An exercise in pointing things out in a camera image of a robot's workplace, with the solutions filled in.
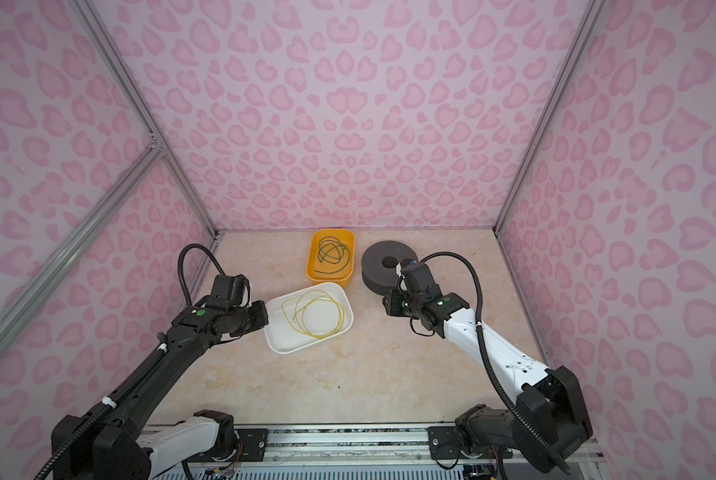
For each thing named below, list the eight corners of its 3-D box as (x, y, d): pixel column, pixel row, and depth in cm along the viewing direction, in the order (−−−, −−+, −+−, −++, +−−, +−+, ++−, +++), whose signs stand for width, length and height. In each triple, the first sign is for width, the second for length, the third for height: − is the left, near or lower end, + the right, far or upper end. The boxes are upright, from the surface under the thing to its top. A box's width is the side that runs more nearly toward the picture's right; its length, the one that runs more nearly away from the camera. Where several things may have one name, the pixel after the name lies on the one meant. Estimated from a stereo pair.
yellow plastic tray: (304, 288, 106) (301, 278, 101) (312, 239, 120) (310, 229, 116) (353, 288, 105) (353, 278, 101) (355, 239, 120) (355, 229, 116)
